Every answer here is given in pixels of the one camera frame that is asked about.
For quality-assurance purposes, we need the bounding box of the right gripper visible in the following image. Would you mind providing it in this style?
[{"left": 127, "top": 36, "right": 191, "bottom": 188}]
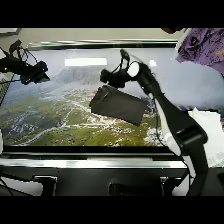
[{"left": 99, "top": 67, "right": 132, "bottom": 90}]

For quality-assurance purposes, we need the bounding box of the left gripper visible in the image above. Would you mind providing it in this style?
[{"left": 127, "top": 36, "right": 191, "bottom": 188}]
[{"left": 19, "top": 60, "right": 51, "bottom": 86}]

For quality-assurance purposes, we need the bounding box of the dark green garment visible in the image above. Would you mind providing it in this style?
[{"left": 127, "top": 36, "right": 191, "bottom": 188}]
[{"left": 88, "top": 84, "right": 150, "bottom": 127}]

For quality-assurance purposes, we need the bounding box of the purple printed garment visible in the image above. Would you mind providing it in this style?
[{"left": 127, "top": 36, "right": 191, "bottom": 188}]
[{"left": 175, "top": 27, "right": 224, "bottom": 75}]

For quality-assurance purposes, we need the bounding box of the white garment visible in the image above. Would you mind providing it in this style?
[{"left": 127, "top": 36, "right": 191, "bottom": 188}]
[{"left": 187, "top": 106, "right": 224, "bottom": 168}]

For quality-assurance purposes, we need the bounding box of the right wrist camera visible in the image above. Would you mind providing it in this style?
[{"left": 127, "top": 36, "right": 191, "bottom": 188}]
[{"left": 119, "top": 48, "right": 132, "bottom": 64}]

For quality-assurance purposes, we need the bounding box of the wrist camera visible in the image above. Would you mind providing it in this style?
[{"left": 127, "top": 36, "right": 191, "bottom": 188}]
[
  {"left": 119, "top": 48, "right": 132, "bottom": 64},
  {"left": 8, "top": 39, "right": 24, "bottom": 55}
]

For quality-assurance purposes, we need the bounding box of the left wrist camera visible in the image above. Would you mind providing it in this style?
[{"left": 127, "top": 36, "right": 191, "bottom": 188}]
[{"left": 8, "top": 39, "right": 24, "bottom": 55}]

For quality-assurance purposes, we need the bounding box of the black cable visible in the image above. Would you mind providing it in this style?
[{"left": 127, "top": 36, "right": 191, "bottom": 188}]
[{"left": 153, "top": 96, "right": 168, "bottom": 149}]

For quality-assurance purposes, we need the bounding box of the silver frame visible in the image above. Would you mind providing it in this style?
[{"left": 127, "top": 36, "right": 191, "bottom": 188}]
[{"left": 0, "top": 151, "right": 224, "bottom": 197}]

